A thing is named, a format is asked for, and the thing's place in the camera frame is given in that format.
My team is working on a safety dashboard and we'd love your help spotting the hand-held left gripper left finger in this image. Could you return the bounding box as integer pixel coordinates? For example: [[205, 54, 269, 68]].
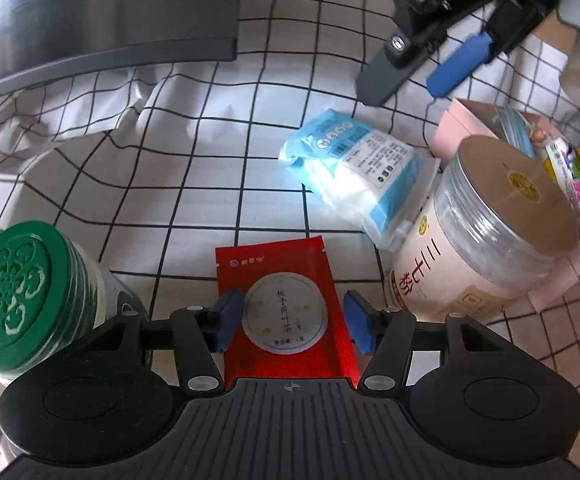
[[76, 287, 245, 397]]

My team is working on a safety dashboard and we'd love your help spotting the green-lid jar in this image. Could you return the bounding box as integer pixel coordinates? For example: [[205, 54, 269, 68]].
[[0, 222, 147, 382]]

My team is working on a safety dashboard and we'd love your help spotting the blue white tissue pack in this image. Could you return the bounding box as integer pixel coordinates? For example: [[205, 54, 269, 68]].
[[278, 108, 442, 252]]

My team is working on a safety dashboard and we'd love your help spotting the blue face mask pack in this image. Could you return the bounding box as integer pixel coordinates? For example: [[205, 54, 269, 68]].
[[494, 106, 542, 162]]

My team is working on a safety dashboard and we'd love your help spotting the pink cardboard box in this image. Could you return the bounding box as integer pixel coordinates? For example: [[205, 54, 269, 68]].
[[428, 98, 580, 314]]

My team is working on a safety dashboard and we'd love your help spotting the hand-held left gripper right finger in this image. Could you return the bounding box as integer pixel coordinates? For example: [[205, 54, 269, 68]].
[[343, 289, 503, 394]]

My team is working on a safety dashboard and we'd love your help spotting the clear jar with tan lid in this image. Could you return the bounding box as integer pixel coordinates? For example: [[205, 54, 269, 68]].
[[384, 135, 580, 324]]

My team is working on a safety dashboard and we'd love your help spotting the red tea sachet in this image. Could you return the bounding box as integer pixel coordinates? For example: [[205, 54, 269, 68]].
[[214, 236, 362, 382]]

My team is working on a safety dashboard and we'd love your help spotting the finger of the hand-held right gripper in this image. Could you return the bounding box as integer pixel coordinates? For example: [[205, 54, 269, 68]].
[[356, 7, 453, 107], [425, 0, 557, 99]]

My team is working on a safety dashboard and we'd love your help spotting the white black-grid tablecloth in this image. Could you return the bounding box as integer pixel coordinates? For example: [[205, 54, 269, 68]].
[[0, 0, 580, 480]]

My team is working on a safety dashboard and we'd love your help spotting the black computer monitor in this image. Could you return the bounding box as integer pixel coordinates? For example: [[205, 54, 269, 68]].
[[0, 0, 241, 111]]

